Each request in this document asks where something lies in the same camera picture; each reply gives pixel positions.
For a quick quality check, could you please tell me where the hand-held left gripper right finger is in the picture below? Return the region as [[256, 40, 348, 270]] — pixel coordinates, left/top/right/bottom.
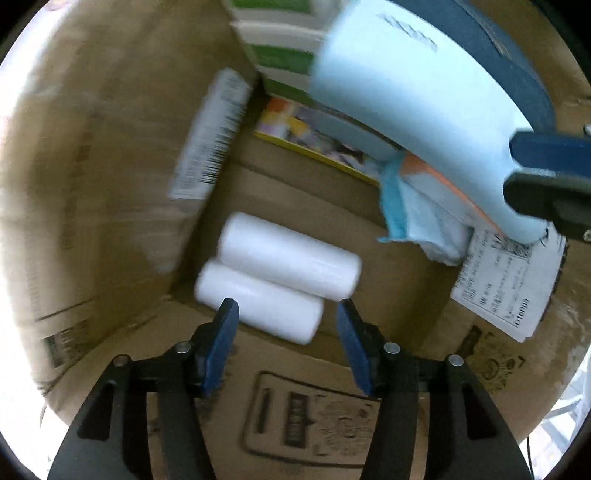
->
[[335, 298, 532, 480]]

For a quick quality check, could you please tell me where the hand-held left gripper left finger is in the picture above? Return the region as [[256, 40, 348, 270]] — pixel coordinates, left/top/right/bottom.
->
[[47, 298, 240, 480]]

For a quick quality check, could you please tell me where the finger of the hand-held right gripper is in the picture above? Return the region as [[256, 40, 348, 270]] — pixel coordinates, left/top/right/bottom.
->
[[509, 124, 591, 173], [503, 171, 591, 241]]

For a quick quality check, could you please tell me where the white paper roll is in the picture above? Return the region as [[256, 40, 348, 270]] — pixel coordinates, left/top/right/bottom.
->
[[195, 259, 325, 346], [218, 211, 363, 301]]

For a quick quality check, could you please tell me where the brown cardboard box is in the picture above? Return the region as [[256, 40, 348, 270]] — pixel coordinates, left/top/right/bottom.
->
[[0, 0, 591, 480]]

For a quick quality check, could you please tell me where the white printed paper sheet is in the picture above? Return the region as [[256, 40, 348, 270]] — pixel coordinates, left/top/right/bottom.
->
[[450, 224, 570, 343]]

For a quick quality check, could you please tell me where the colourful flat box yellow edge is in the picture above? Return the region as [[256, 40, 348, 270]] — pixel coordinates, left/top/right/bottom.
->
[[253, 96, 386, 186]]

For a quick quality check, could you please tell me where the green white carton pack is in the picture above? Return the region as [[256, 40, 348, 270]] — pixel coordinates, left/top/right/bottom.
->
[[222, 0, 338, 104]]

